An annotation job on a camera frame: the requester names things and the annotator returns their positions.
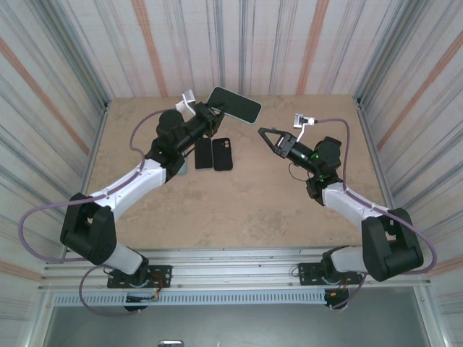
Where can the phone with silver edge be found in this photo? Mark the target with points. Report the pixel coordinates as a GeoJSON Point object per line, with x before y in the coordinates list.
{"type": "Point", "coordinates": [203, 153]}

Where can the light blue phone case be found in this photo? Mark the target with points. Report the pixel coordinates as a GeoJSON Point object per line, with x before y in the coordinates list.
{"type": "Point", "coordinates": [183, 169]}

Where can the black phone case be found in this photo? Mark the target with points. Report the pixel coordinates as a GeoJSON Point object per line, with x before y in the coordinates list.
{"type": "Point", "coordinates": [221, 159]}

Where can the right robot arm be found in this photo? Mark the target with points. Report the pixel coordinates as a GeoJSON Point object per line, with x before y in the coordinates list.
{"type": "Point", "coordinates": [390, 246]}

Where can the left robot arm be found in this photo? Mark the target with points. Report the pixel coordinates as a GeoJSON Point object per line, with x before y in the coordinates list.
{"type": "Point", "coordinates": [126, 180]}

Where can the aluminium table edge profile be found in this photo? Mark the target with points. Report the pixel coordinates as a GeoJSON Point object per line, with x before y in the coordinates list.
{"type": "Point", "coordinates": [106, 107]}
{"type": "Point", "coordinates": [359, 103]}

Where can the grey metal panel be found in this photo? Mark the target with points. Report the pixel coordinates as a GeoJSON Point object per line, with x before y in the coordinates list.
{"type": "Point", "coordinates": [253, 325]}

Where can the shiny metal latch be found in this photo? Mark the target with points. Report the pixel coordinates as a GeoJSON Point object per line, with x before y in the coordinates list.
{"type": "Point", "coordinates": [170, 343]}

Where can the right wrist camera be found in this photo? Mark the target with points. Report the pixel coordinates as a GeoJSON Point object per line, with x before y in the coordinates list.
{"type": "Point", "coordinates": [303, 120]}

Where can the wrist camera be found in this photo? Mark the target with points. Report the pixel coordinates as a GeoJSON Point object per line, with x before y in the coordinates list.
{"type": "Point", "coordinates": [303, 120]}
{"type": "Point", "coordinates": [188, 97]}

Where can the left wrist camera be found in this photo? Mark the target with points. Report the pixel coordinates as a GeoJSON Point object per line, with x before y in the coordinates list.
{"type": "Point", "coordinates": [188, 97]}

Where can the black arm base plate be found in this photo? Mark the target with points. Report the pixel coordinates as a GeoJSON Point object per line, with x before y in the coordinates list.
{"type": "Point", "coordinates": [307, 274]}
{"type": "Point", "coordinates": [162, 274]}

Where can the aluminium mounting rail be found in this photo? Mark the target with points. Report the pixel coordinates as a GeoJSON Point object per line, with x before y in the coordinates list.
{"type": "Point", "coordinates": [231, 267]}

